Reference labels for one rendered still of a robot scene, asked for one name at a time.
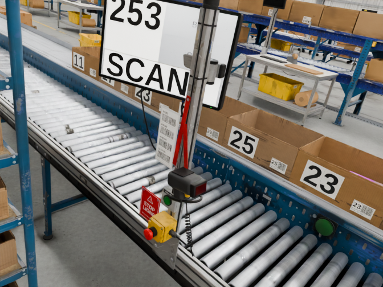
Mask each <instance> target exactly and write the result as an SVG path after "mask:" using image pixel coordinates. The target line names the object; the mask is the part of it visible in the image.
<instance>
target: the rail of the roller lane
mask: <svg viewBox="0 0 383 287"><path fill-rule="evenodd" d="M0 104H1V105H2V106H3V107H4V108H5V109H6V110H7V113H6V112H5V111H4V110H2V109H1V108H0V111H1V112H2V113H4V114H5V115H6V116H7V117H8V118H9V119H10V120H11V121H12V122H13V123H15V117H14V106H13V105H12V104H11V103H9V102H8V101H7V100H6V99H5V98H4V97H2V96H1V95H0ZM27 127H28V136H29V137H30V138H31V139H32V140H33V141H35V142H36V143H37V144H38V145H39V146H40V147H41V148H42V149H43V150H44V151H45V152H46V153H48V154H49V155H50V156H51V157H52V158H53V159H54V160H56V161H57V163H58V164H60V165H61V166H62V167H63V168H64V169H65V170H67V171H68V172H69V173H70V174H71V175H72V176H73V177H74V178H75V179H76V180H77V181H79V182H80V183H81V184H82V185H83V186H84V187H85V188H86V189H87V190H88V191H89V192H91V193H92V194H93V195H94V196H95V197H96V198H98V200H99V201H101V202H102V203H103V204H104V205H105V206H106V207H107V208H108V209H110V210H111V211H112V212H113V213H114V214H115V215H116V216H117V217H118V218H119V219H120V220H122V221H123V222H124V223H125V224H126V225H127V226H128V227H129V228H130V229H131V230H132V231H133V232H135V233H136V234H137V235H138V236H139V237H140V238H142V239H143V241H145V242H146V243H147V244H148V245H149V246H150V247H151V248H153V241H154V239H153V238H152V240H147V239H146V238H145V237H144V230H145V229H147V228H148V221H147V220H146V219H145V218H144V217H143V216H141V215H140V214H139V212H140V211H139V210H138V209H137V208H136V207H135V206H133V205H132V204H131V203H129V202H128V201H127V200H126V199H125V198H123V197H122V196H121V195H120V194H119V193H118V192H116V191H115V190H114V189H113V188H112V187H111V186H109V185H108V184H107V183H105V182H104V181H103V180H102V179H101V178H100V177H98V176H97V175H96V174H95V173H94V172H93V171H91V170H90V169H89V168H88V167H87V166H85V165H84V164H83V163H81V162H80V161H79V160H78V159H77V158H76V157H74V156H73V155H72V154H71V153H70V152H69V151H67V150H66V149H65V148H64V147H63V146H61V145H60V144H59V143H57V142H56V141H55V140H54V139H53V138H52V137H50V136H49V135H48V134H47V133H46V132H44V131H43V130H42V129H41V128H40V127H39V126H37V125H36V124H35V123H33V122H32V121H31V120H30V119H29V118H28V117H27ZM174 268H175V270H176V271H178V272H179V273H180V274H181V275H182V276H183V277H185V278H186V279H187V280H188V281H189V282H190V283H191V284H192V285H193V286H194V287H231V286H229V285H228V284H227V283H225V282H224V281H223V280H222V279H221V278H220V277H218V276H217V275H216V274H215V273H214V272H212V271H211V270H210V269H209V268H208V267H207V266H205V265H204V264H203V263H201V262H200V261H199V260H198V259H197V258H196V257H194V256H193V257H192V254H191V253H190V252H188V251H187V250H186V249H185V248H184V247H183V246H181V245H180V244H179V246H178V252H177V258H176V264H175V267H174Z"/></svg>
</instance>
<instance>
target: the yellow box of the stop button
mask: <svg viewBox="0 0 383 287"><path fill-rule="evenodd" d="M176 225H177V220H176V219H175V218H173V217H172V216H170V215H169V214H168V213H167V212H165V211H162V212H159V213H157V214H155V215H153V216H152V217H151V218H150V219H149V222H148V229H150V230H151V231H152V232H153V239H155V241H156V242H158V243H163V242H165V241H167V240H169V239H170V238H172V237H173V238H177V239H178V240H180V241H181V242H182V243H183V244H185V245H186V243H185V242H184V241H183V240H181V239H180V238H179V237H178V235H177V233H176Z"/></svg>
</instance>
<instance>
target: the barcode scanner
mask: <svg viewBox="0 0 383 287"><path fill-rule="evenodd" d="M168 185H169V186H171V187H172V188H173V195H171V196H170V197H169V199H170V200H173V201H176V202H179V203H182V201H183V200H188V199H190V197H192V198H195V197H197V196H199V195H201V194H203V193H205V192H206V186H207V180H205V179H202V177H201V176H199V175H197V174H195V173H194V172H193V171H191V170H189V169H186V168H184V167H182V168H178V169H175V170H172V171H170V172H169V173H168Z"/></svg>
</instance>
